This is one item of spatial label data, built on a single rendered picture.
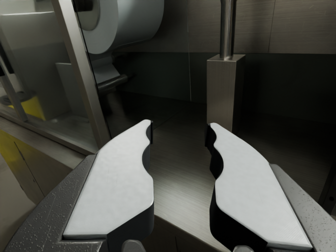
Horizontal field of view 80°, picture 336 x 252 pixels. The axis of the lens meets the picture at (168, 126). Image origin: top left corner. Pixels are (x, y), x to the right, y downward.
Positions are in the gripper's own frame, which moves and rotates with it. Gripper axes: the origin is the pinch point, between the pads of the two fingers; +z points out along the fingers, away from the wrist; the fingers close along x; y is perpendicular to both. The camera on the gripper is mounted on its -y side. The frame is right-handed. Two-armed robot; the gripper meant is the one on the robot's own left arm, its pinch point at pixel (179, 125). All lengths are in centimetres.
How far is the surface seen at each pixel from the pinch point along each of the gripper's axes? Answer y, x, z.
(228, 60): 5, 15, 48
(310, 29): -4, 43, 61
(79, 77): 8.6, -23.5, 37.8
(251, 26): -4, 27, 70
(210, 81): 11, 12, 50
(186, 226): 33.3, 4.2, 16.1
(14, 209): 142, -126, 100
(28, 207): 140, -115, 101
